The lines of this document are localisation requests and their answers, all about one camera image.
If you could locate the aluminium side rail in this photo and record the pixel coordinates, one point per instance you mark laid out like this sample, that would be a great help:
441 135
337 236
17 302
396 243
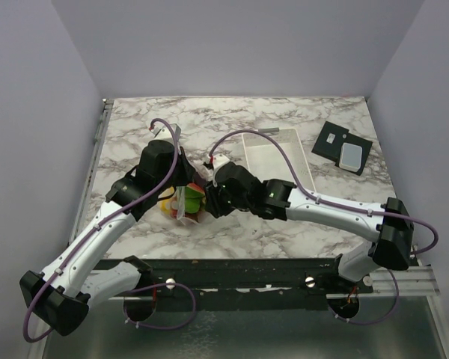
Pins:
98 142

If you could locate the black square mat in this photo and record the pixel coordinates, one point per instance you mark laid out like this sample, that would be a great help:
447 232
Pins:
330 140

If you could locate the red watermelon slice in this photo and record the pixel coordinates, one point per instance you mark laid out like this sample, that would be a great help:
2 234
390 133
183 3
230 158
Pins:
193 191

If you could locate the clear dotted zip bag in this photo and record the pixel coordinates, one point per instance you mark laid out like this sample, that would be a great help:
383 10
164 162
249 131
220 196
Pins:
200 178

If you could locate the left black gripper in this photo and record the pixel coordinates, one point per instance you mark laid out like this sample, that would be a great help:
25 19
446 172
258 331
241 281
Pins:
188 170

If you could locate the white perforated plastic basket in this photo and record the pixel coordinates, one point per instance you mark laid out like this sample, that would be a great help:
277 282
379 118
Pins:
264 160

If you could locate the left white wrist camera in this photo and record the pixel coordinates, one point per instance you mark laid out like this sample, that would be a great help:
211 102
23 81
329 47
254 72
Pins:
162 132

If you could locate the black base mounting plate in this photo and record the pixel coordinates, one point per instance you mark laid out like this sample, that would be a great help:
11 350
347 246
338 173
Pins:
252 284

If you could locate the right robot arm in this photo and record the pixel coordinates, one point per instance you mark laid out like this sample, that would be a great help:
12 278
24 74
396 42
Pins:
386 230

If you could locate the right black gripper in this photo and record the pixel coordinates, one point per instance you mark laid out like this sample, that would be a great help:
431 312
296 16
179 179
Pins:
214 207

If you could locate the green round guava fruit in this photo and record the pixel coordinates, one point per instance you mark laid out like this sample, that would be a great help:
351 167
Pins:
193 204

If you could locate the yellow bell pepper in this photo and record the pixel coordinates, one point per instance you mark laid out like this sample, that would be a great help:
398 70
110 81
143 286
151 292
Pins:
168 202

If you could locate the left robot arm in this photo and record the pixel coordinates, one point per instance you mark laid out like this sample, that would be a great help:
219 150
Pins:
63 292

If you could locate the grey rectangular pad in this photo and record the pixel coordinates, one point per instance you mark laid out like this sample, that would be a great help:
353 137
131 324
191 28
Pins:
350 157

